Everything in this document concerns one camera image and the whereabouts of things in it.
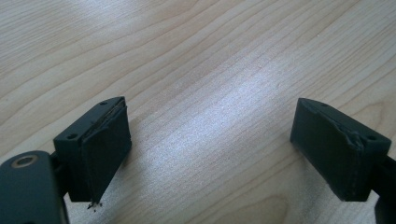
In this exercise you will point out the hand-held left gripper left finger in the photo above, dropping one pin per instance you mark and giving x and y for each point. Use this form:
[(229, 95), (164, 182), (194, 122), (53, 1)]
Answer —
[(93, 149)]

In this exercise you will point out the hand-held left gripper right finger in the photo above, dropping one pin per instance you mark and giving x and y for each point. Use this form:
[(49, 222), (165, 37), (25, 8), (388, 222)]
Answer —
[(336, 146)]

